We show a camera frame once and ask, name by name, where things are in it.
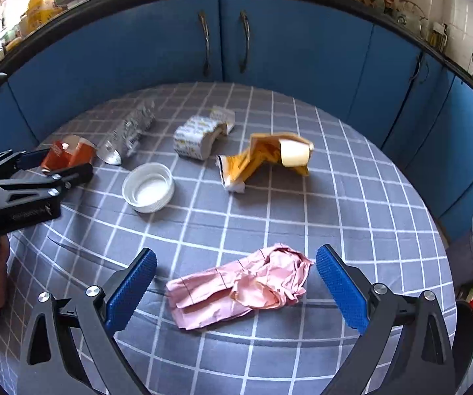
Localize white bottle cap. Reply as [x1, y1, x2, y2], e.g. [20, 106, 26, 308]
[122, 162, 175, 214]

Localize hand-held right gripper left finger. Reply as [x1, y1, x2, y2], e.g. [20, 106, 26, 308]
[18, 248, 158, 395]

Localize small patterned paper box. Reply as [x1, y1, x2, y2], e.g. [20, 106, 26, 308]
[173, 106, 236, 161]

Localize pink wrapper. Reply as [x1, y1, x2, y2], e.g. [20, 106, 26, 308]
[166, 244, 316, 330]

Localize yellow crumpled wrapper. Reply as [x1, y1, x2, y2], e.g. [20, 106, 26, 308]
[216, 132, 315, 194]

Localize silver blister pack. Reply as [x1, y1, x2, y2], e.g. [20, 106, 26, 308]
[96, 99, 157, 166]

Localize orange crushed carton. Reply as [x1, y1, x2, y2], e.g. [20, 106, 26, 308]
[39, 135, 97, 173]

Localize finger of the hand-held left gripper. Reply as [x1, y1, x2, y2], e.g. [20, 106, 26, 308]
[0, 162, 94, 202]
[0, 149, 52, 182]

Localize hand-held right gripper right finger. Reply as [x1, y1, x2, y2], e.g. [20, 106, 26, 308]
[315, 244, 457, 395]

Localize yellow detergent bottle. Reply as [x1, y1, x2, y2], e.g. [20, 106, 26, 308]
[26, 0, 62, 29]

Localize blue kitchen cabinets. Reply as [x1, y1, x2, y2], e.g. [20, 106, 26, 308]
[0, 0, 473, 256]

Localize grey checked tablecloth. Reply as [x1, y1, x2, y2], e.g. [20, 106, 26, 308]
[0, 81, 457, 395]

